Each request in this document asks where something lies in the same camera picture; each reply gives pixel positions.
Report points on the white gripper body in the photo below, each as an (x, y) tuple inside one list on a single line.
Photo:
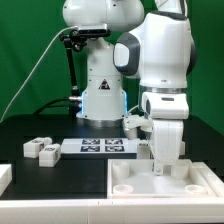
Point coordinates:
[(167, 112)]

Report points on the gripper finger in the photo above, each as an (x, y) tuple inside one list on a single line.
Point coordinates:
[(158, 168)]

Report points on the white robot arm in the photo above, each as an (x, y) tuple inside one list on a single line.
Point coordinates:
[(137, 65)]

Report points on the white square tabletop part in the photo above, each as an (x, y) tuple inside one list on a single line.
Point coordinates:
[(132, 178)]

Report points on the white left block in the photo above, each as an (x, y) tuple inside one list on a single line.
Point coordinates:
[(5, 177)]

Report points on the white front fence rail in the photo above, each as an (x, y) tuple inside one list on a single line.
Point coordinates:
[(117, 211)]

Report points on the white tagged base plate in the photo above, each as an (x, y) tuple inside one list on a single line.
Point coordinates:
[(99, 145)]

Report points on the mounted camera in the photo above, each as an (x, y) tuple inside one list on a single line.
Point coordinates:
[(96, 30)]

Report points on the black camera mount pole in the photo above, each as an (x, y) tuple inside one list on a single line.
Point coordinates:
[(75, 98)]

